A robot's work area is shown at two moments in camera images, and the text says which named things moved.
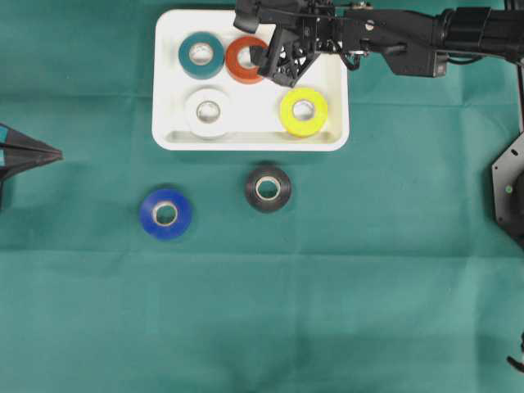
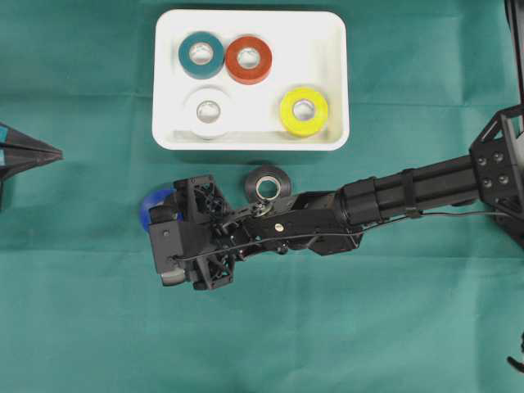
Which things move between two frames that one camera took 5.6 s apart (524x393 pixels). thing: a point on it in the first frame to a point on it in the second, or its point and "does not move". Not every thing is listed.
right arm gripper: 304,29 to 215,234
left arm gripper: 20,160 does not move
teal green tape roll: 208,70 does not move
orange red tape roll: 242,74 does not move
